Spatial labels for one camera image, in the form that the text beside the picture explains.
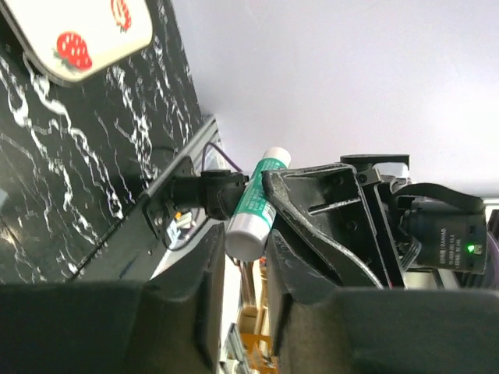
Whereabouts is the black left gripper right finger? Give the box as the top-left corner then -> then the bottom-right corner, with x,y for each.
267,231 -> 498,373

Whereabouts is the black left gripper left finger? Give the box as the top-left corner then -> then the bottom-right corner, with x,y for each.
1,224 -> 225,373

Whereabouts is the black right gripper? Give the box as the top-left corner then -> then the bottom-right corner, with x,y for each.
263,154 -> 409,288

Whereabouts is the white green glue stick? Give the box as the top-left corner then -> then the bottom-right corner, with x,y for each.
225,146 -> 291,262

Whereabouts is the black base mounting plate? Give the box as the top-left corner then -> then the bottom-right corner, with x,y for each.
76,156 -> 249,281

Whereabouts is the strawberry pattern tray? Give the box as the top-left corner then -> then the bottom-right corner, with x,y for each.
1,0 -> 154,86

